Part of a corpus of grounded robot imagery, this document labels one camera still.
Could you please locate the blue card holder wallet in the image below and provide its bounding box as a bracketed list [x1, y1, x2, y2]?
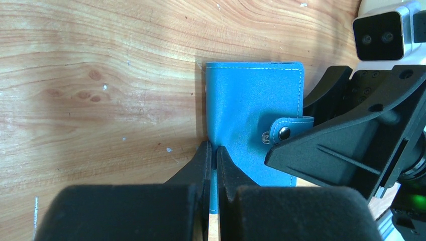
[204, 61, 315, 213]

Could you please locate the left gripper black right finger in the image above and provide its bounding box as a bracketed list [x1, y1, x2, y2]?
[217, 146, 381, 240]

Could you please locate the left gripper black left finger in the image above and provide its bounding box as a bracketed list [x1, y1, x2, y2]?
[35, 141, 212, 240]

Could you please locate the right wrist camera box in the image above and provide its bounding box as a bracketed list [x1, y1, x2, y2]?
[352, 1, 425, 61]

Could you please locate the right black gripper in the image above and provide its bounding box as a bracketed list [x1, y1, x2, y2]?
[265, 65, 425, 240]

